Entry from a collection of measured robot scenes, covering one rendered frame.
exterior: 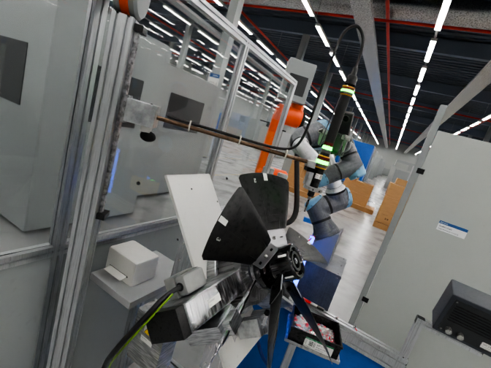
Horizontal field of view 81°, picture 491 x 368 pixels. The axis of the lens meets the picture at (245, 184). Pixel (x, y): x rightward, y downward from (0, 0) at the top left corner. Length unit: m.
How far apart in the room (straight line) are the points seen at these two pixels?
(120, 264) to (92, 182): 0.42
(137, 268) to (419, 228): 2.29
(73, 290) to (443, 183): 2.60
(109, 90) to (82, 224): 0.44
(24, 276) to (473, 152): 2.87
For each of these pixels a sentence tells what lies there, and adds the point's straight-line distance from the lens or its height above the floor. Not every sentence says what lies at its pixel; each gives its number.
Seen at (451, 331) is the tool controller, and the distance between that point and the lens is 1.48.
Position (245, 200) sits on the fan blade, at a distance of 0.83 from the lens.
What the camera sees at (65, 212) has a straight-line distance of 1.21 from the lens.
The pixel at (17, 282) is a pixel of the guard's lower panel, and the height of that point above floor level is 0.89.
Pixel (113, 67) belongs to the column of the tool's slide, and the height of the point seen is 1.65.
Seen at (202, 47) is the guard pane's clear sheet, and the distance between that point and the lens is 1.49.
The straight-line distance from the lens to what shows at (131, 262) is 1.27.
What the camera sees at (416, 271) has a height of 0.84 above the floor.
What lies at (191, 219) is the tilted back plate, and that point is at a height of 1.23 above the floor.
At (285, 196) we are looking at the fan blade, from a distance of 1.14.
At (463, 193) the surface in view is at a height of 1.58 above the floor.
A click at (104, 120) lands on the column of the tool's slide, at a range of 0.99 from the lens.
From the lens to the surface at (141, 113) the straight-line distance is 0.96.
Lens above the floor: 1.61
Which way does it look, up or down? 11 degrees down
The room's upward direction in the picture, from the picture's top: 17 degrees clockwise
